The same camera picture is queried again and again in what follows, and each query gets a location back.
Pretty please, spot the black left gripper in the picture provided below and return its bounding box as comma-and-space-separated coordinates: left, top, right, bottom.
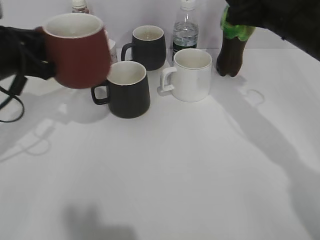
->
0, 25, 56, 80

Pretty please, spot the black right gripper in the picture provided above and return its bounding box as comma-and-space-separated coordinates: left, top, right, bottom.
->
227, 0, 320, 60

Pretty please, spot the red ceramic mug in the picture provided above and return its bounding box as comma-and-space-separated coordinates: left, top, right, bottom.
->
35, 13, 111, 89

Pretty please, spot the green soda bottle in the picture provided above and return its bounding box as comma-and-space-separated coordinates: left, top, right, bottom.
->
220, 4, 256, 42

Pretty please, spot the brown drink bottle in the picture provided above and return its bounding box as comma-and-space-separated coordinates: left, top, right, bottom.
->
72, 0, 90, 14

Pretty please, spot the cola bottle red label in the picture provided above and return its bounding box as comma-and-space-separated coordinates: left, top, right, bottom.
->
216, 33, 247, 77

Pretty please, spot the small white milk bottle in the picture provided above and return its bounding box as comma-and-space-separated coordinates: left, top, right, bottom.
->
108, 38, 118, 64

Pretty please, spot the clear water bottle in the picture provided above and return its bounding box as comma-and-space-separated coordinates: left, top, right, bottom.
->
172, 0, 199, 59

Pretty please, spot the black mug front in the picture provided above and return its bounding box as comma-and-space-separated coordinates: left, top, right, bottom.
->
90, 61, 151, 119

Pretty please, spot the black mug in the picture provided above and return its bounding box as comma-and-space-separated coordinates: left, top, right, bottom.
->
90, 61, 151, 119
121, 25, 167, 71

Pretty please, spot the white ceramic mug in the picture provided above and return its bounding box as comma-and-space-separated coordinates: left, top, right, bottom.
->
158, 48, 213, 103

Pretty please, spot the black mug rear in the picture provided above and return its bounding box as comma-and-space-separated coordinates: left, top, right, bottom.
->
121, 25, 167, 71

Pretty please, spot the black left cable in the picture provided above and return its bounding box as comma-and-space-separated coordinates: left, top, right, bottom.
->
0, 74, 28, 123

